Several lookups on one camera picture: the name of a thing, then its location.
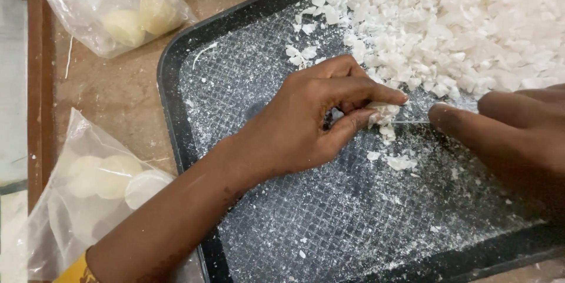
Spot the steel knife blade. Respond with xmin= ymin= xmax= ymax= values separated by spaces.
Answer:
xmin=388 ymin=90 xmax=481 ymax=124

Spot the clear bag of yellowish discs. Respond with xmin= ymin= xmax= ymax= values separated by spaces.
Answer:
xmin=24 ymin=0 xmax=198 ymax=59

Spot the person's left hand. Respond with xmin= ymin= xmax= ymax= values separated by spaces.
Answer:
xmin=222 ymin=55 xmax=410 ymax=189

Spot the pile of white wax flakes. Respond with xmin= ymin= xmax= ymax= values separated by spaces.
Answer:
xmin=285 ymin=0 xmax=565 ymax=100

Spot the person's right hand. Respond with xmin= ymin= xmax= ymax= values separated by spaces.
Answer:
xmin=428 ymin=83 xmax=565 ymax=221

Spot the yellow patterned sleeve cuff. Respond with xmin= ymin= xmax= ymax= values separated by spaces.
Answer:
xmin=52 ymin=251 xmax=100 ymax=283

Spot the small cluster of cut flakes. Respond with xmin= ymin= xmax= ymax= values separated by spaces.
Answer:
xmin=366 ymin=125 xmax=419 ymax=172

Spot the thin white wax sliver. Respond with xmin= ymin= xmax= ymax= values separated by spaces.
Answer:
xmin=192 ymin=42 xmax=219 ymax=71

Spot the white wax chunk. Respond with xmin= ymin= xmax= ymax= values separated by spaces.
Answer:
xmin=368 ymin=101 xmax=401 ymax=128

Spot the clear bag of white discs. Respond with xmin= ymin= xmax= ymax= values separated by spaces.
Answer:
xmin=0 ymin=108 xmax=205 ymax=283

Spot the black textured tray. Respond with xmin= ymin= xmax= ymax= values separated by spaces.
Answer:
xmin=157 ymin=0 xmax=565 ymax=283

